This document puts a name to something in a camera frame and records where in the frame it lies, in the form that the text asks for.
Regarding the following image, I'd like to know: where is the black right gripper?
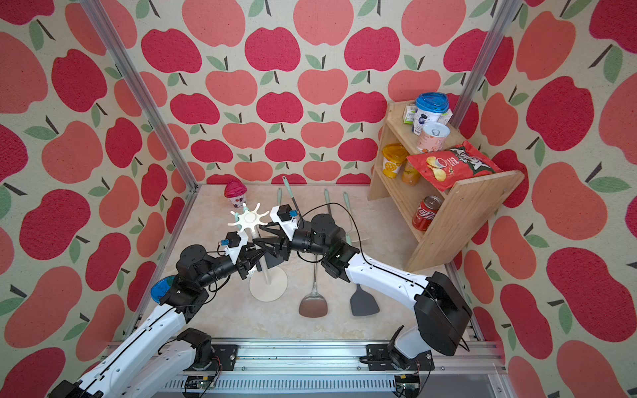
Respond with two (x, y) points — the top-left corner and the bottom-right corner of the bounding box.
(256, 220), (330, 260)

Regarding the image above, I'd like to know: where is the white utensil rack stand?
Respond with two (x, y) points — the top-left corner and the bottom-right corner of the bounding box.
(225, 203), (289, 303)

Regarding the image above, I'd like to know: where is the beige spatula mint handle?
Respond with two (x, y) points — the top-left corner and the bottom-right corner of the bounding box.
(343, 192), (369, 246)

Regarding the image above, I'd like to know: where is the grey slotted utensil mint handle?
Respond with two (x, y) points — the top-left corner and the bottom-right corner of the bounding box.
(350, 284), (380, 317)

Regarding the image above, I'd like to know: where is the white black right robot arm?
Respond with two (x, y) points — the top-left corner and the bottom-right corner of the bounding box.
(261, 211), (472, 370)

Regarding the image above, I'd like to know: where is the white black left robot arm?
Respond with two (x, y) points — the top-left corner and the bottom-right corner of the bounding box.
(49, 243), (265, 397)

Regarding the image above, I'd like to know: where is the pink lid yogurt cup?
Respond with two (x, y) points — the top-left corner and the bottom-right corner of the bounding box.
(224, 180), (247, 208)

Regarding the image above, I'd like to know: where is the blue plastic bowl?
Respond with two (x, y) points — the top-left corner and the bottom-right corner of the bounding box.
(150, 275), (175, 304)

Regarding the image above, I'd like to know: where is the yellow mango cup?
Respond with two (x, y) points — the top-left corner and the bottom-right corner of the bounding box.
(382, 144), (409, 178)

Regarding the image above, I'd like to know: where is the orange schweppes can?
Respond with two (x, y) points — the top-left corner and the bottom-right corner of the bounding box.
(401, 160), (421, 186)

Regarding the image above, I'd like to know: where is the wooden shelf unit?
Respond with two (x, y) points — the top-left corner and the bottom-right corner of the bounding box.
(367, 100), (526, 274)

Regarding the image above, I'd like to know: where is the red cola can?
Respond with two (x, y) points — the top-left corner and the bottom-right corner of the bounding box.
(411, 195), (443, 232)

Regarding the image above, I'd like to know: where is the red chips bag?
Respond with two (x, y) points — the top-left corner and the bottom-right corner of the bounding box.
(407, 141), (503, 192)

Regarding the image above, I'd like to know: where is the small green white carton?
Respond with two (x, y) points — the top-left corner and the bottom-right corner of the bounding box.
(403, 104), (417, 124)

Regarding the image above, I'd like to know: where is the pink tin can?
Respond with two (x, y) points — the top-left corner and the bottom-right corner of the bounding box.
(416, 122), (451, 153)

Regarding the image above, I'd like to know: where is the blue lid yogurt tub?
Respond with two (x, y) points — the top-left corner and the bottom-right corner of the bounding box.
(412, 92), (453, 135)

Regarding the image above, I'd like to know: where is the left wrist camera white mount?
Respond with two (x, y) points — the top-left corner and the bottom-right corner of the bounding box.
(221, 231), (249, 265)

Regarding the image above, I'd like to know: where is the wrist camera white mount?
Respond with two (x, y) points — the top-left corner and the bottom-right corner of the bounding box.
(221, 231), (249, 265)
(270, 204), (300, 240)

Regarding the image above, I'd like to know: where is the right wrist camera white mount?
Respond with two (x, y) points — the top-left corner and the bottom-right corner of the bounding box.
(270, 204), (300, 240)

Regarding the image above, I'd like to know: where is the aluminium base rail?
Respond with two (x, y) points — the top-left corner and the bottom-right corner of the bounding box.
(104, 337), (504, 396)

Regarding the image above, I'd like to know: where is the aluminium corner post left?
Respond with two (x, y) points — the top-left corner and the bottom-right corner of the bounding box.
(80, 1), (199, 194)

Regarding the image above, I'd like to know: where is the aluminium corner post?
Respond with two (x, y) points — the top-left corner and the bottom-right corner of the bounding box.
(451, 0), (524, 129)
(80, 1), (199, 194)

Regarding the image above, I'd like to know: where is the aluminium corner post right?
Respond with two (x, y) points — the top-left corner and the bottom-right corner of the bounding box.
(451, 0), (524, 129)

